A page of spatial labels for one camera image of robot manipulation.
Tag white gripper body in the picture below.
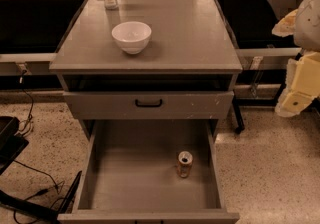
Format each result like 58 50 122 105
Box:
286 51 320 97

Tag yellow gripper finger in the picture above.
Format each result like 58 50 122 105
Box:
272 9 298 37
275 90 313 117

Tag orange soda can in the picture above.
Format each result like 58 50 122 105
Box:
177 151 193 178

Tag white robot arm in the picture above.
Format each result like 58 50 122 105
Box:
272 0 320 117

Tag grey drawer cabinet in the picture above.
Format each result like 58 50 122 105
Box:
50 0 242 132

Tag open grey middle drawer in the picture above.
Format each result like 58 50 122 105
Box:
58 120 239 224

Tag closed grey top drawer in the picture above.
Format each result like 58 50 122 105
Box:
64 92 234 120

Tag white ceramic bowl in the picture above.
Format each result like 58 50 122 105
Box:
111 21 152 54

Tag black equipment base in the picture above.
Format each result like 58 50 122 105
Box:
0 116 82 224

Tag black drawer handle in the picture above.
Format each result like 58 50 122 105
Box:
134 99 163 108

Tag black cable on floor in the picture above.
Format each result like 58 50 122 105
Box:
12 159 68 224

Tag black hanging cable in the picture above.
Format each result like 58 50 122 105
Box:
18 69 35 136

